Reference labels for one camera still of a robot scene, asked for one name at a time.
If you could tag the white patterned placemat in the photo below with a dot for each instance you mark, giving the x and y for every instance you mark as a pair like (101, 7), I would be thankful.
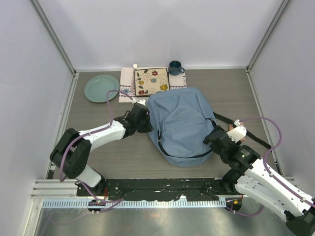
(176, 82)

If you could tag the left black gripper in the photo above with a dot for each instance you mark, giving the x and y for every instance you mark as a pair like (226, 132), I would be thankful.
(149, 128)

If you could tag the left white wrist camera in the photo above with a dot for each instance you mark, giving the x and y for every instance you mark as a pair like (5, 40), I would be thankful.
(140, 101)

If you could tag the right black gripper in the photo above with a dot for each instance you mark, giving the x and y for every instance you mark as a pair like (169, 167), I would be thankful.
(214, 150)

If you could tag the white fork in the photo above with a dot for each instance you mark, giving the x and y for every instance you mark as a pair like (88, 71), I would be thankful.
(133, 79)

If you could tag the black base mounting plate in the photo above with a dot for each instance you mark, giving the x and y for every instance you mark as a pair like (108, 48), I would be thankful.
(163, 189)

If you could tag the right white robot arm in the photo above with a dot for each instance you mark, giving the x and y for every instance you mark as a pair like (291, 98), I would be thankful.
(250, 176)

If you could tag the square floral plate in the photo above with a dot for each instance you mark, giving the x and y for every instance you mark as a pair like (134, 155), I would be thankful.
(150, 81)

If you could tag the blue student backpack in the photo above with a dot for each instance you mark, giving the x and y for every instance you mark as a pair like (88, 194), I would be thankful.
(181, 119)

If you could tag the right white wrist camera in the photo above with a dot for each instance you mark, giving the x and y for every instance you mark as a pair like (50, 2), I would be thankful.
(235, 123)

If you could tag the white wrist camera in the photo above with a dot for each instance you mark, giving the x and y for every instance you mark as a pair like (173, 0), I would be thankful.
(235, 123)
(140, 101)

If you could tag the green round plate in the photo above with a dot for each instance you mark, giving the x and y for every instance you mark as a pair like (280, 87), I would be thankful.
(101, 88)

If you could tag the slotted cable duct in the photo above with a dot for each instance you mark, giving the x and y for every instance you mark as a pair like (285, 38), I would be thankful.
(90, 203)

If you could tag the dark blue mug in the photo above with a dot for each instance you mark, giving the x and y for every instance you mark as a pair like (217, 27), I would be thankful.
(175, 68)

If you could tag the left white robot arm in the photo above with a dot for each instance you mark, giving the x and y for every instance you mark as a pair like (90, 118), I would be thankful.
(72, 151)

